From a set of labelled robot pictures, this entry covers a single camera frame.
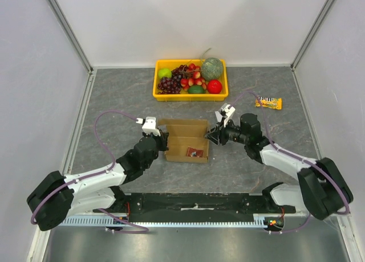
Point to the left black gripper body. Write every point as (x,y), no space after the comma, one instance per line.
(161,143)

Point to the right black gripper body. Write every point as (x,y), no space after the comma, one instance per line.
(219,135)

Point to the brown cardboard box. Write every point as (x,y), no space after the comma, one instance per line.
(184,133)

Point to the red sachet packet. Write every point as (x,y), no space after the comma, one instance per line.
(193,152)

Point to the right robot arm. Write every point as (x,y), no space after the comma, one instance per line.
(322,191)

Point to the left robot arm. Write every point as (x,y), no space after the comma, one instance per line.
(60,196)

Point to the red apple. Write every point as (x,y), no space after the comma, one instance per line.
(214,86)

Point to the green avocado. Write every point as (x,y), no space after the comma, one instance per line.
(196,89)

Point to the yellow candy bag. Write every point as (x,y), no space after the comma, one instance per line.
(266,102)

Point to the dark purple grape bunch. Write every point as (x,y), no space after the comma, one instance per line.
(169,86)

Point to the red grape bunch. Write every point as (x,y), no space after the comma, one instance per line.
(194,77)

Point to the netted green melon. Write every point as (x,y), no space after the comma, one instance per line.
(212,68)

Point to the green apple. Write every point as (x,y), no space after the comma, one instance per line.
(164,72)

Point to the upper purple grape bunch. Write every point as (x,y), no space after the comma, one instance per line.
(180,72)

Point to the yellow plastic bin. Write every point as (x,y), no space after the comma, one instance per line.
(185,96)

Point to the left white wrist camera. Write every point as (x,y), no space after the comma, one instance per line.
(149,126)

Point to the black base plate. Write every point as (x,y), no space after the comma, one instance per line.
(142,203)

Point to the slotted cable duct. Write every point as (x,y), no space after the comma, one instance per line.
(109,222)

